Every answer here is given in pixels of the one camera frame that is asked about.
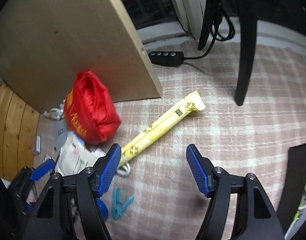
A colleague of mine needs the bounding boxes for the blue plastic clothespin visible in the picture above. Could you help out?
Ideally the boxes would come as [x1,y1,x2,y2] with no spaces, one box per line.
[112,187,135,220]

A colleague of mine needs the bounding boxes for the yellow star-printed long packet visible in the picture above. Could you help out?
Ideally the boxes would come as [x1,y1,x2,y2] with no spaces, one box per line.
[118,90,205,167]

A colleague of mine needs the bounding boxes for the blue round lid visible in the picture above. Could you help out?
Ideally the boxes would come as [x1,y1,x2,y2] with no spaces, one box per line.
[96,198,109,220]

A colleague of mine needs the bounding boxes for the small white box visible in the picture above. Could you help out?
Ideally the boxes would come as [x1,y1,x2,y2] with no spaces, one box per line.
[34,135,41,155]

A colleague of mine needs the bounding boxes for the white printed pouch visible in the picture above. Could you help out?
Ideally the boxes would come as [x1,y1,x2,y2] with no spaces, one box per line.
[55,132,106,176]

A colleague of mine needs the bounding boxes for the grey paper packet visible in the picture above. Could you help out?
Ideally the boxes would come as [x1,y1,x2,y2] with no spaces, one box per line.
[53,119,68,153]

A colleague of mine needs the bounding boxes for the red fabric bag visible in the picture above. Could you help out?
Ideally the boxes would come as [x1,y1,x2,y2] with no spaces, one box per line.
[64,71,121,145]

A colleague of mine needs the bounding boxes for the black storage box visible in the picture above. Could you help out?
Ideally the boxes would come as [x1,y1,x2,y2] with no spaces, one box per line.
[276,143,306,233]

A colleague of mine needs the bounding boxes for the black power strip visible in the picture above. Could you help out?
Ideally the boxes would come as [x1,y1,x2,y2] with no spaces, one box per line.
[149,51,185,67]

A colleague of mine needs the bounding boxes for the wooden cabinet panel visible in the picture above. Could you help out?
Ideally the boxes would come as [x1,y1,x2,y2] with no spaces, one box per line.
[0,0,162,113]

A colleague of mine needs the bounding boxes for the black chair leg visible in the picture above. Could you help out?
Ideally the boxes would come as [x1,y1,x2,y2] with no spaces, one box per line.
[235,0,257,106]

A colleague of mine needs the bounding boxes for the white coiled cable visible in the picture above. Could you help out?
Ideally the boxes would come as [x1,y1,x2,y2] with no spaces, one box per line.
[115,162,132,178]

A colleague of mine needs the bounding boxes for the white braided rope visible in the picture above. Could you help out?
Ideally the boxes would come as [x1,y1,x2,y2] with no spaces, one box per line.
[43,100,66,120]

